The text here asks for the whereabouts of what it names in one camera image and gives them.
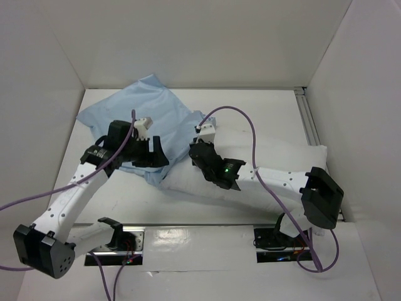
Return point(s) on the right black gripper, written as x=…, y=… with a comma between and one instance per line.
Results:
x=198, y=153

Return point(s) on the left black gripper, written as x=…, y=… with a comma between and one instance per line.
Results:
x=155, y=158

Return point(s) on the white pillow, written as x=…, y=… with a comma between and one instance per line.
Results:
x=237, y=144

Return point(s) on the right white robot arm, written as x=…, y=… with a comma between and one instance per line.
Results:
x=319, y=195

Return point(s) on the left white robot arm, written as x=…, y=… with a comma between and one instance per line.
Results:
x=47, y=245

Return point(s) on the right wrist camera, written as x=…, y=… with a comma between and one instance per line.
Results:
x=205, y=133

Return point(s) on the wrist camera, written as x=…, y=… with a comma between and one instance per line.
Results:
x=205, y=133
x=141, y=126

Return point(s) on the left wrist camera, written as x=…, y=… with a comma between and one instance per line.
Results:
x=141, y=126

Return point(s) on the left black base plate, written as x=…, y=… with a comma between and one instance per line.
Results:
x=130, y=249

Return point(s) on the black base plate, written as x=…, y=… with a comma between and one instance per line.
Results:
x=274, y=247
x=130, y=249

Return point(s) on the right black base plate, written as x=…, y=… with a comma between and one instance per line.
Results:
x=274, y=247

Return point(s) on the aluminium rail frame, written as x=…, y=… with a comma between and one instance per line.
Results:
x=306, y=116

